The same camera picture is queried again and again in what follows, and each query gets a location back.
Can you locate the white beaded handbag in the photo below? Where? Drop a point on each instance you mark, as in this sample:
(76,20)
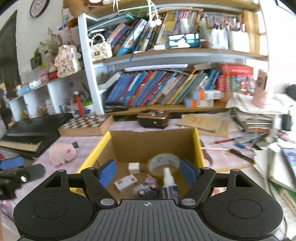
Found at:
(101,50)

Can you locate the green lid pen container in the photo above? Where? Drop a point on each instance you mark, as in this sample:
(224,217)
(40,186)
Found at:
(88,107)

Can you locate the white charger cube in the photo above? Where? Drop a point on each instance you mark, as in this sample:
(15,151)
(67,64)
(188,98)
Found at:
(134,168)

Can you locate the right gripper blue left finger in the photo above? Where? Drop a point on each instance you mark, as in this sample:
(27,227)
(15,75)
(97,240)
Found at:
(96,181)

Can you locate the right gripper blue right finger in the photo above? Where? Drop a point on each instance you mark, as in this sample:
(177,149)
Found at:
(199,181)

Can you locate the teal tissue box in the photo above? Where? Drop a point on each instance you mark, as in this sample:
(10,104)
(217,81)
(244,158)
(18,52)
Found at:
(190,40)

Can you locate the pink checkered tablecloth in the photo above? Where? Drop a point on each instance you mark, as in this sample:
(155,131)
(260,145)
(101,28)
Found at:
(215,156)

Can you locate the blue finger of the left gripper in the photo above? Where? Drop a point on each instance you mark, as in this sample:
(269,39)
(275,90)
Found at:
(11,163)

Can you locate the white spray bottle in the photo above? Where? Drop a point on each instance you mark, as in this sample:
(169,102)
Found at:
(170,189)

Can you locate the small black binder clip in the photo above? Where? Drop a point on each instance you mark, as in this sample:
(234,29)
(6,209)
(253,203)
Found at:
(75,145)

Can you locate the pink plush pig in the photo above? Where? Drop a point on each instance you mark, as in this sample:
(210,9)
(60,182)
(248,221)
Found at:
(61,153)

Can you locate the stack of papers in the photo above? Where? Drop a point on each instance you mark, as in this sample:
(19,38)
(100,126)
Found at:
(260,120)

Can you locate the round wall clock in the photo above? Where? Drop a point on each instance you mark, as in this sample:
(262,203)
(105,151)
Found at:
(38,7)

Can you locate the tape roll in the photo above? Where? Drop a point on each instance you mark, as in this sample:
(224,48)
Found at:
(158,163)

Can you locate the yellow cardboard box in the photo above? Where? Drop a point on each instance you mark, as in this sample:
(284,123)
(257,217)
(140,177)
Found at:
(127,146)

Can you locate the red pencil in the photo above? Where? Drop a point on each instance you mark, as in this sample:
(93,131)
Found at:
(222,141)

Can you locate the wooden chess board box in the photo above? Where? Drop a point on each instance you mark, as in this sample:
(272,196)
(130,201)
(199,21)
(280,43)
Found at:
(95,125)

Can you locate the black electronic keyboard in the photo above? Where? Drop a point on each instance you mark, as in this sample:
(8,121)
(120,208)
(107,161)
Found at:
(31,137)

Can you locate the brown retro radio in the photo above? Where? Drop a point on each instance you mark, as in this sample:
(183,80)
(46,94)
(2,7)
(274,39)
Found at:
(151,118)

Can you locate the white staples box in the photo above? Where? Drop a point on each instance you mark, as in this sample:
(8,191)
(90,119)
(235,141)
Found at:
(125,182)

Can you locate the white bookshelf unit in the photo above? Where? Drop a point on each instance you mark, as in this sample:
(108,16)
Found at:
(30,30)

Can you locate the row of lower shelf books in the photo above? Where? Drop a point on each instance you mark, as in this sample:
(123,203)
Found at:
(165,87)

